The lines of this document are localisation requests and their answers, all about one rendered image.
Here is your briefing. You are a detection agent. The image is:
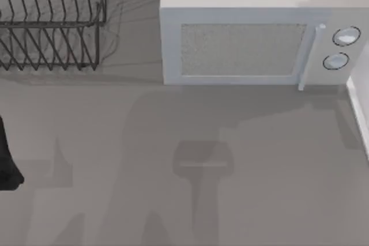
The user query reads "microwave oven door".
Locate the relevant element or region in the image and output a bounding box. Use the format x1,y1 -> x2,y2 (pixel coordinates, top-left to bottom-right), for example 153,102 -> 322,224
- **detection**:
160,7 -> 314,86

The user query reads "small microwave knob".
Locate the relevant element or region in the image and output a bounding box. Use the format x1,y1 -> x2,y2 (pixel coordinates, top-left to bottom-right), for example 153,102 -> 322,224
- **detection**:
322,52 -> 350,70

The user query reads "large microwave knob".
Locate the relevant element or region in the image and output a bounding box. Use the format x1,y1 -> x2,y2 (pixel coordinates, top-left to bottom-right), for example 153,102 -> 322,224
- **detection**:
332,26 -> 362,47

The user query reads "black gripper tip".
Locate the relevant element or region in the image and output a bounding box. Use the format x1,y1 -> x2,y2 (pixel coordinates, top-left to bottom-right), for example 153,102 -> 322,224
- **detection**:
0,116 -> 25,192

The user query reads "black wire dish rack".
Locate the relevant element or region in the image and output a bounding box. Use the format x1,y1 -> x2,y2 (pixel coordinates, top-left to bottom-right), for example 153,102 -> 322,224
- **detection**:
0,0 -> 110,71

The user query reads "microwave door handle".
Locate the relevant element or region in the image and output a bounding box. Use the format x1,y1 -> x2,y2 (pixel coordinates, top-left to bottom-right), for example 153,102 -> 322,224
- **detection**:
298,24 -> 327,91

